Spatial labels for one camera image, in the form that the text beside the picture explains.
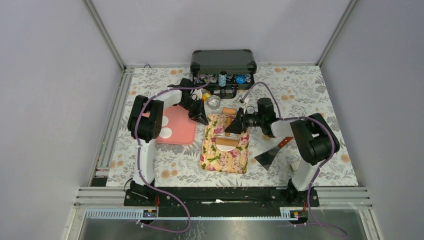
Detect black poker chip case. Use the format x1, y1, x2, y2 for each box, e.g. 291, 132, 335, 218
190, 49, 258, 99

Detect white dough wrapper lower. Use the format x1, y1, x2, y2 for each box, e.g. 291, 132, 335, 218
159, 127, 173, 139

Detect round metal cutter ring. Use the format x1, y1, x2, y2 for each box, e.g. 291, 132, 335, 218
207, 95, 222, 110

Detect wooden double-ended rolling pin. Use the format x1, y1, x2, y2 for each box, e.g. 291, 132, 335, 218
215, 107, 241, 147

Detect white dough wrapper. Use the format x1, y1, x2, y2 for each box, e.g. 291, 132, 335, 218
159, 127, 173, 139
161, 115, 169, 127

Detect pink plastic tray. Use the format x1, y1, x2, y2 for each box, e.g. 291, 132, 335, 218
155, 106, 197, 146

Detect white dough ball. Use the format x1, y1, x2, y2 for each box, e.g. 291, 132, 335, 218
215, 135, 240, 152

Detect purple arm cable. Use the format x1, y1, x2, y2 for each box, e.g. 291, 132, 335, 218
134, 74, 211, 235
243, 81, 349, 239

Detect blue small blind button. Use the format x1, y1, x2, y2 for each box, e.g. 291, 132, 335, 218
235, 74, 246, 84

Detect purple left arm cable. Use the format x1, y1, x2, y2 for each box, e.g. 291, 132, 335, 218
134, 74, 211, 235

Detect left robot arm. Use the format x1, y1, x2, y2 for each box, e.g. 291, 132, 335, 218
127, 77, 210, 206

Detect blue white chip stack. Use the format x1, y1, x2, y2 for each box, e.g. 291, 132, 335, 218
217, 71, 227, 88

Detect floral yellow tray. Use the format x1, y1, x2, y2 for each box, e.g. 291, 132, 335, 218
199, 114, 250, 174

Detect orange green sticky notes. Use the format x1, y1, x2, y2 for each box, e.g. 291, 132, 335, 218
201, 92, 212, 102

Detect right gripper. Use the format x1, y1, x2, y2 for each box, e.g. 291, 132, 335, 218
225, 108, 265, 135

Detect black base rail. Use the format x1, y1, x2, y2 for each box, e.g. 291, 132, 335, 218
123, 186, 320, 218

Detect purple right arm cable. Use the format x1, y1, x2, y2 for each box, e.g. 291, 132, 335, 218
243, 81, 349, 239

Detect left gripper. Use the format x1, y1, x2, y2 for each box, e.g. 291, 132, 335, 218
177, 97, 208, 125

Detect white dough wrapper upper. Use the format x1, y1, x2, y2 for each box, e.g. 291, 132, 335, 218
161, 115, 169, 127

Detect white green eraser block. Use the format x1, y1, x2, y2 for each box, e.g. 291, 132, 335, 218
290, 161, 301, 172

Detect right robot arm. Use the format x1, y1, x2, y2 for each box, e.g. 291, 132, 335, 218
224, 97, 340, 206

